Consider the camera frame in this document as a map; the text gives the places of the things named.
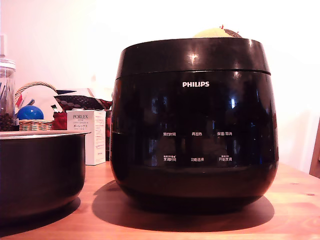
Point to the black Philips rice cooker body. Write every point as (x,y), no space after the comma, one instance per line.
(195,150)

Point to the black rice cooker lid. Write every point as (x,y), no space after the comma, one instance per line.
(190,56)

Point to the dark box with red pattern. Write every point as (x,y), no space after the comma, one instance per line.
(108,135)

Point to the white Porlex box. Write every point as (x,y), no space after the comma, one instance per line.
(82,140)

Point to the dark red patterned cloth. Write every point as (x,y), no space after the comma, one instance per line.
(82,100)

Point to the red pouch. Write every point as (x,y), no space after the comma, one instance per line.
(60,121)

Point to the pale yellow domed hat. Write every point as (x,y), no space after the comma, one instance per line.
(210,33)

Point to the small wicker basket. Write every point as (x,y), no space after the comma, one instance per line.
(35,125)

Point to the blue ball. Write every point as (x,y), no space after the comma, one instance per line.
(30,113)

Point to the black inner cooking pot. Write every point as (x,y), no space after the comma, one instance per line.
(40,175)

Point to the clear glass jar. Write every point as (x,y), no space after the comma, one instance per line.
(6,95)

